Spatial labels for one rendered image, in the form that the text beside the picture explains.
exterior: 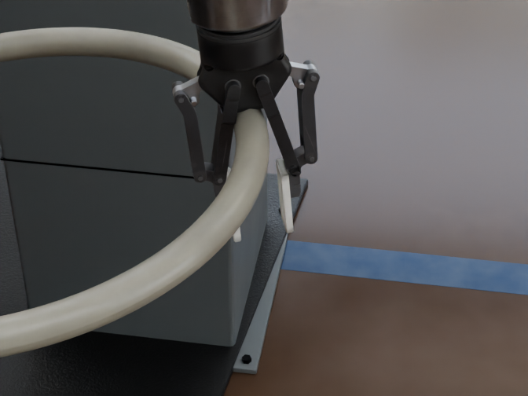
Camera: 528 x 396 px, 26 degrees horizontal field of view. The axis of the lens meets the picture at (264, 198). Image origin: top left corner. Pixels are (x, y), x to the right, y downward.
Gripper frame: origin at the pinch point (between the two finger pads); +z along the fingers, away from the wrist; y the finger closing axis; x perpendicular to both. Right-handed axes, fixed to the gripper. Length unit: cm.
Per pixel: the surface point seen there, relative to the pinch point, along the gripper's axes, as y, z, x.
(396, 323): -31, 85, -71
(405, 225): -41, 85, -101
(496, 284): -54, 87, -79
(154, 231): 12, 54, -72
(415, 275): -38, 85, -84
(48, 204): 29, 49, -78
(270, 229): -12, 81, -102
